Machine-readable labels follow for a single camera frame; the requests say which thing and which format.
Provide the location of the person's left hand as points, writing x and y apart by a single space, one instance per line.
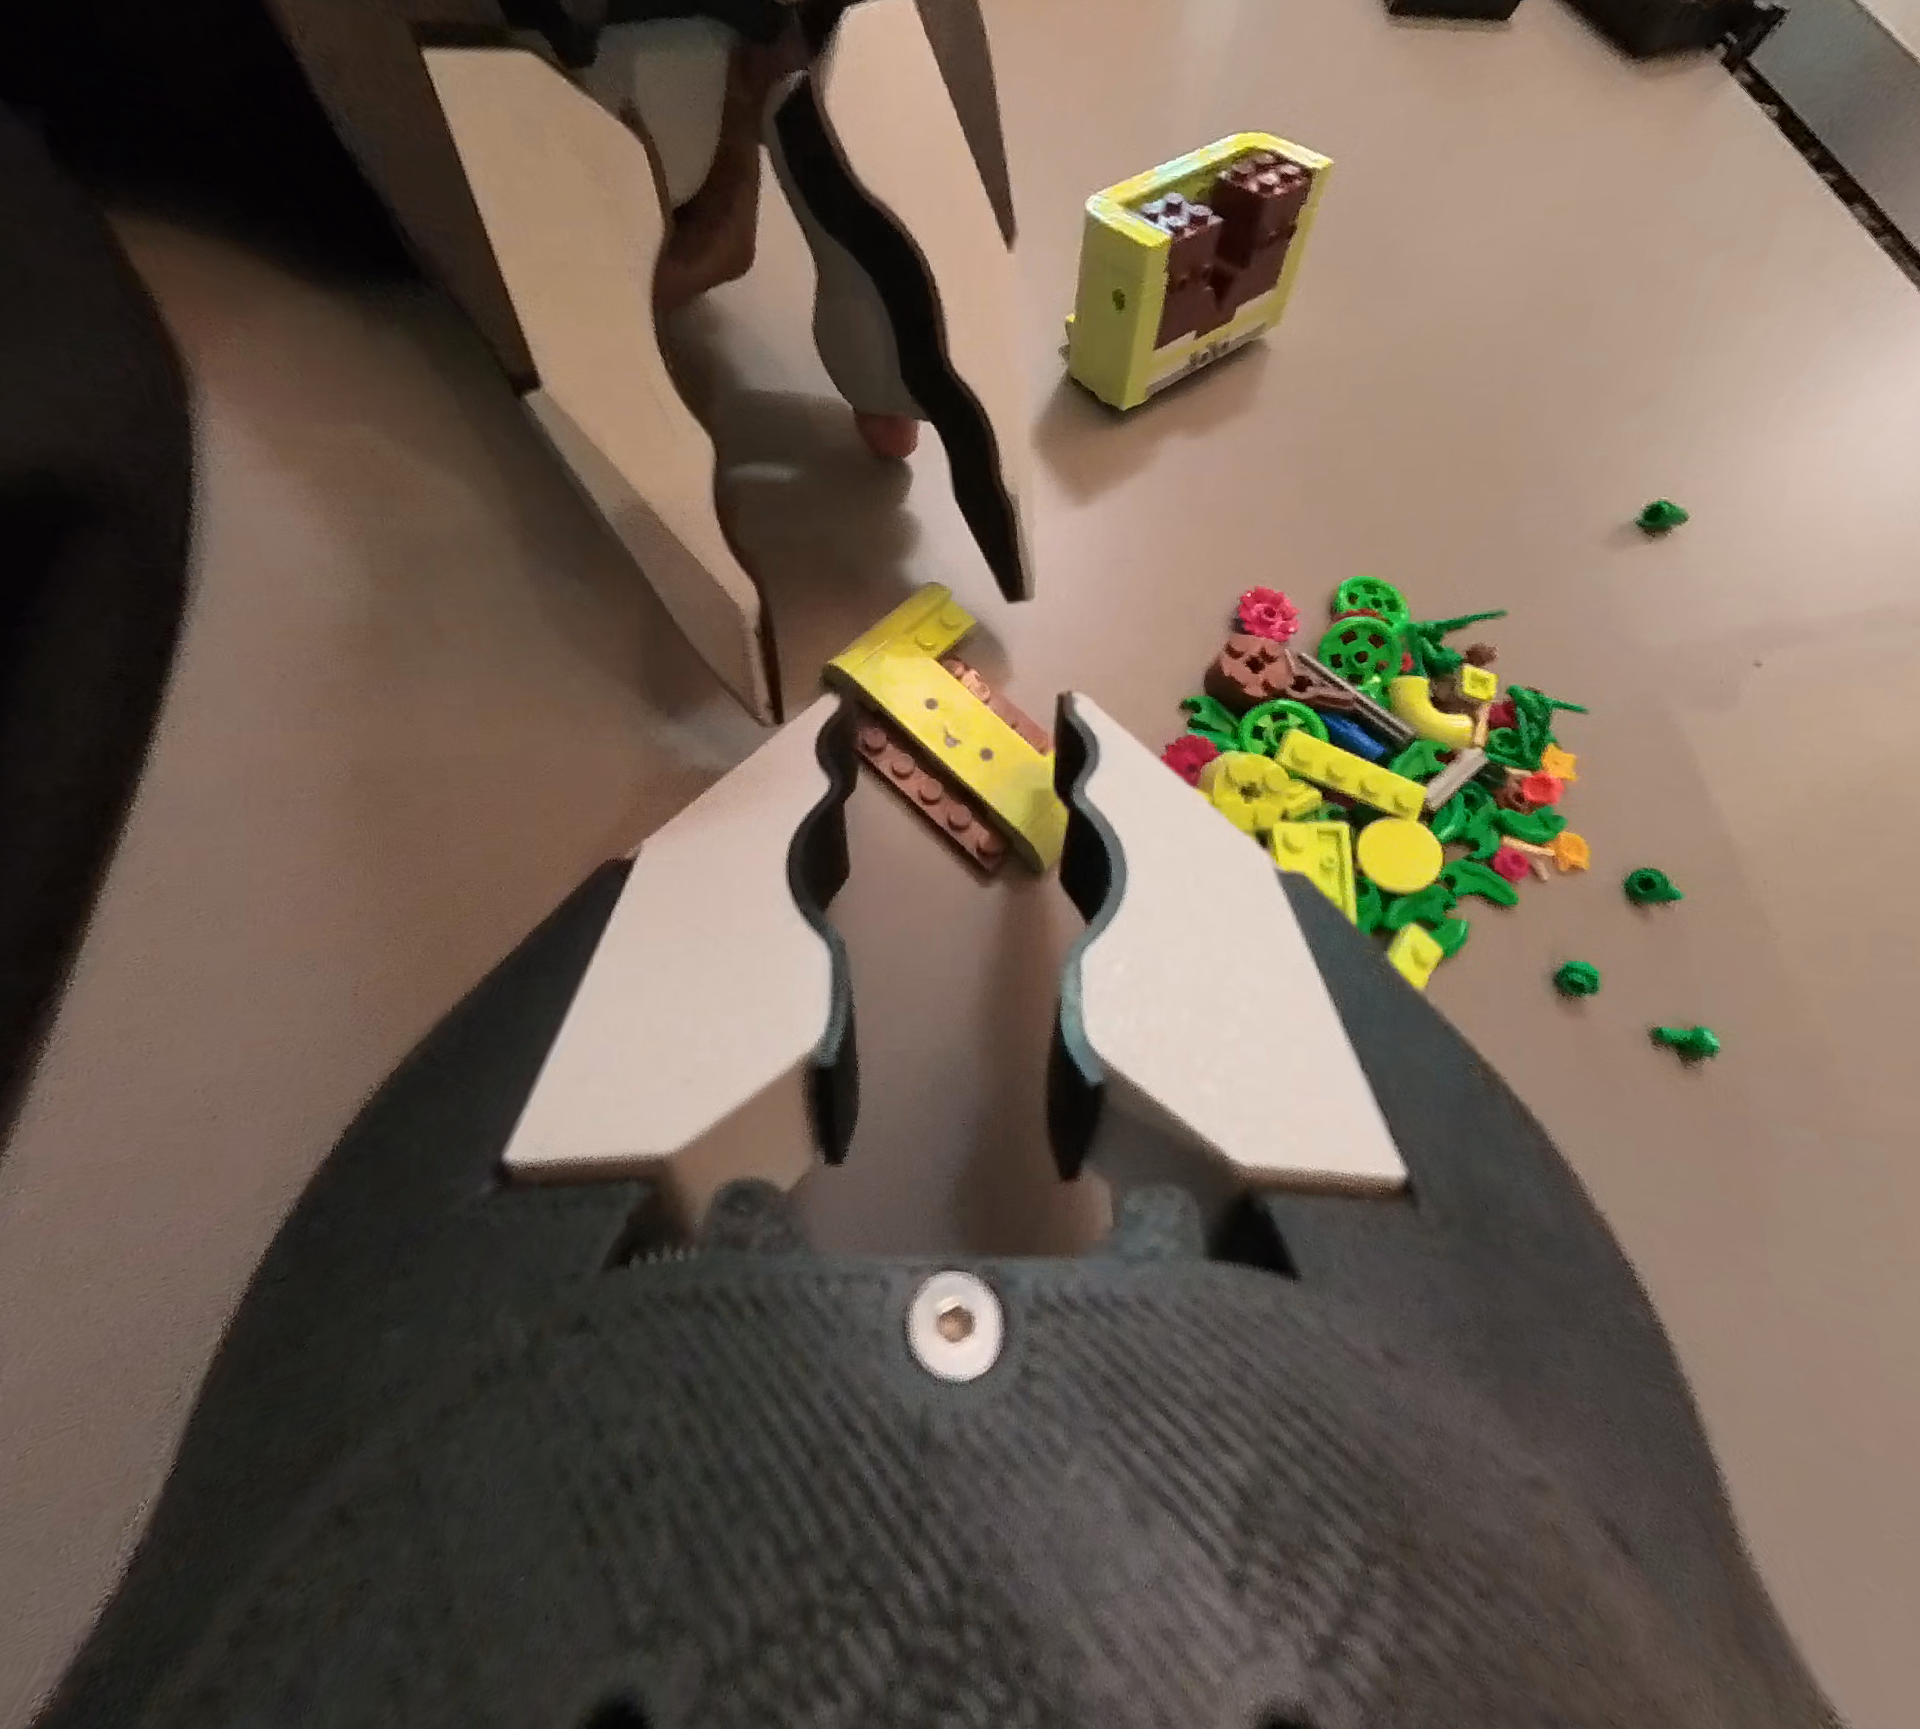
712 228

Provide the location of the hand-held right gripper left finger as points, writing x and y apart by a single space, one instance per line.
690 1010

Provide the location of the lime bracket build with brown plate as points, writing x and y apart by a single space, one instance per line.
939 724

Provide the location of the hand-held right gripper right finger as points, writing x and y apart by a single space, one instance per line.
1214 1010

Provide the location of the pile of small toy bricks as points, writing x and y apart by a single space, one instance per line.
1395 851

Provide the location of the small green leaf piece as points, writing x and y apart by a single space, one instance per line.
1688 1043

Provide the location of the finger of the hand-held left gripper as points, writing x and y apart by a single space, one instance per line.
901 138
570 258

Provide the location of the lime brick box with brown bricks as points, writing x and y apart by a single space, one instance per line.
1118 288

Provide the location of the small green stud piece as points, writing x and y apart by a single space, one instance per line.
1658 516
1651 887
1574 982

